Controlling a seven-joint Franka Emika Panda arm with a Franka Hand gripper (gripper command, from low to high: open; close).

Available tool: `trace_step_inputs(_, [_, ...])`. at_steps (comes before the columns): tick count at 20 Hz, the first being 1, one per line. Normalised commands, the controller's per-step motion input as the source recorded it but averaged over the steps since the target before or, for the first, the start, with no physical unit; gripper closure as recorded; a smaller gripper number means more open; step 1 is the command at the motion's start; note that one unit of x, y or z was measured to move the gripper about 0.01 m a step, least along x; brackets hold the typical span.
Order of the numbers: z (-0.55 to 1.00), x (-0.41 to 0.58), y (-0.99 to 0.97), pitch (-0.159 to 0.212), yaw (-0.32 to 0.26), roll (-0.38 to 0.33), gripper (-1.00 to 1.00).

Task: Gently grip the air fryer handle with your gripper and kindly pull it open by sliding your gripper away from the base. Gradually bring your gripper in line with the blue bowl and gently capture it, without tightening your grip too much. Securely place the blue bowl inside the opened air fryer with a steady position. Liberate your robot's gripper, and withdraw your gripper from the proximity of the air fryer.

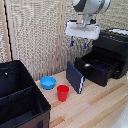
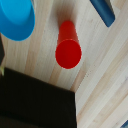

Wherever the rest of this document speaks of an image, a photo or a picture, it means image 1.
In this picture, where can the red plastic cup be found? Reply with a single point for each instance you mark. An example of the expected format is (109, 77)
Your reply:
(62, 93)

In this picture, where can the black fabric storage box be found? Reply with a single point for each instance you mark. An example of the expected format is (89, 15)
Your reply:
(20, 100)

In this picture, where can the black air fryer drawer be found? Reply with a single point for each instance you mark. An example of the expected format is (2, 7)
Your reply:
(96, 73)

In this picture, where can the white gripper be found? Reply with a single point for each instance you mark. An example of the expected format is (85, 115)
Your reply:
(81, 30)

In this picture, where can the dark blue book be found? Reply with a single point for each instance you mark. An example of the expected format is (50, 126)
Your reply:
(73, 76)

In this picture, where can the black air fryer housing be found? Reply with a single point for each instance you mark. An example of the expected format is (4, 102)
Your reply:
(115, 45)

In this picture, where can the woven rattan folding screen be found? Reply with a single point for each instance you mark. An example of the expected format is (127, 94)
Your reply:
(33, 33)

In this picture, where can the blue plastic bowl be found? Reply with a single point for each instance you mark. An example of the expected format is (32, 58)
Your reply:
(48, 82)

